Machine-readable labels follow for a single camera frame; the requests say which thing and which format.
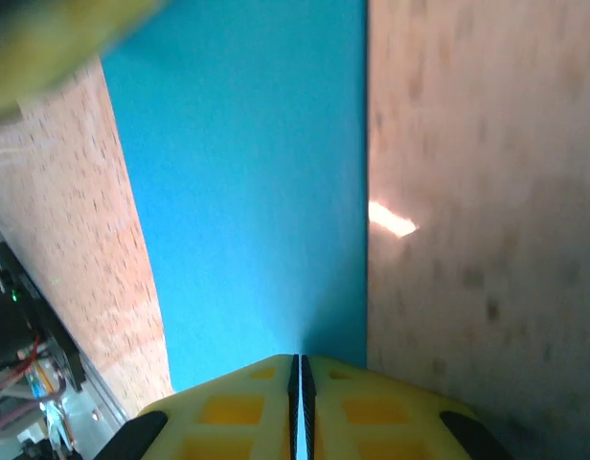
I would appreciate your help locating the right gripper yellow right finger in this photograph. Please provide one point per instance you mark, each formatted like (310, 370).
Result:
(371, 417)

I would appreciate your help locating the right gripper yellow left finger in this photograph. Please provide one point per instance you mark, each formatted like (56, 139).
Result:
(228, 412)

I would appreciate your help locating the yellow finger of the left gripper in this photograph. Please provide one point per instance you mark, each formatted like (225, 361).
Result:
(46, 43)

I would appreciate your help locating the teal blue cloth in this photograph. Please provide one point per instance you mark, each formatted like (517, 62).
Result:
(247, 191)

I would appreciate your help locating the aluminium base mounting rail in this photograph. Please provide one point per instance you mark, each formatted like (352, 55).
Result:
(98, 388)

